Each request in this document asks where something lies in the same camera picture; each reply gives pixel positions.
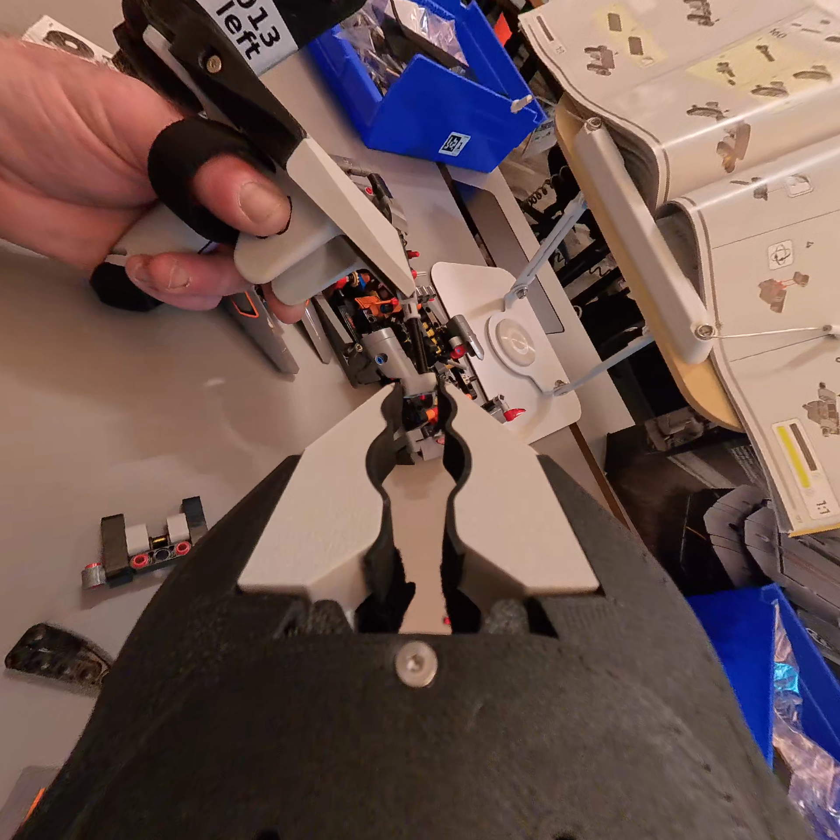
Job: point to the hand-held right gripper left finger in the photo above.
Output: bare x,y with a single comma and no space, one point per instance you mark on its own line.
315,525

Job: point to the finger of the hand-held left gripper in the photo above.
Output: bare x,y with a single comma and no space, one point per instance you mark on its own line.
348,203

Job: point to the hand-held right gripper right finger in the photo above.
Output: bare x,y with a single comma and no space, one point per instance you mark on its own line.
518,525

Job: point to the small light grey lego connector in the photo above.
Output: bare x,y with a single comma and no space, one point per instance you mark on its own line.
410,307

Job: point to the partly built lego vehicle model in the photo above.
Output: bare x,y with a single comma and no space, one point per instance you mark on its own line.
394,348

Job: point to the black lego subassembly red pins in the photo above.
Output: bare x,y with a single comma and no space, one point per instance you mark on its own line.
115,544

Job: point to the plastic bags of lego parts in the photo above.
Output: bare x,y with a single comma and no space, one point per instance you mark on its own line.
380,33

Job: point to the grey orange-striped curved lego panel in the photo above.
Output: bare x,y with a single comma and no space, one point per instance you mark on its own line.
269,341

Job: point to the black curved lego panel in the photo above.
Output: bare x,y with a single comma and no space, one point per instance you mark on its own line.
52,653

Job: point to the dark grey orange-striped lego tile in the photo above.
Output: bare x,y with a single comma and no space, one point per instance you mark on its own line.
26,794

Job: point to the lego instruction booklet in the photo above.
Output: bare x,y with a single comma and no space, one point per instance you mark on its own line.
754,79

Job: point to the person's left hand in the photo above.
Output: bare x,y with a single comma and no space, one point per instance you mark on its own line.
65,144

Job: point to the blue storage bin white tag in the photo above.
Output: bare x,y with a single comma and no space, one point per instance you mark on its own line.
420,111

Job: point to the white book stand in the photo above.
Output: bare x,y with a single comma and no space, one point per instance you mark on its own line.
472,295

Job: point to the sticker sheet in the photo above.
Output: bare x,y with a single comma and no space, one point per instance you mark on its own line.
65,43

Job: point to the clear plastic bags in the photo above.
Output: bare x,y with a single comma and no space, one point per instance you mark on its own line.
794,754

